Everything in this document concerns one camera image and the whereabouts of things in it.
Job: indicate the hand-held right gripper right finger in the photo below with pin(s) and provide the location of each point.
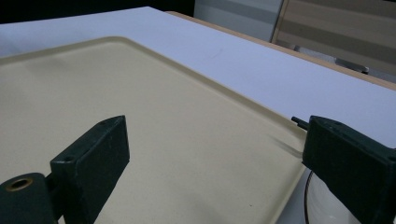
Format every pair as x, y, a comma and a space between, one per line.
351, 155

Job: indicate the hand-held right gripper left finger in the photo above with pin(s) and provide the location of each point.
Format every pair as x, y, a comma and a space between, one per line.
93, 161

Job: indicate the white plate with dark rim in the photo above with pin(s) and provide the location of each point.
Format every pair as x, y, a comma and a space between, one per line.
323, 205

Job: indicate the beige plastic tray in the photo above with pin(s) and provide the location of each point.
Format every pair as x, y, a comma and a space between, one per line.
186, 130

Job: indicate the beige slatted panel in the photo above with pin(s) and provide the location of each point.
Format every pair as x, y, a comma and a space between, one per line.
342, 28

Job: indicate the grey cabinet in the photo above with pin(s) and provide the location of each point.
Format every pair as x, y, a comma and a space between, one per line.
236, 15

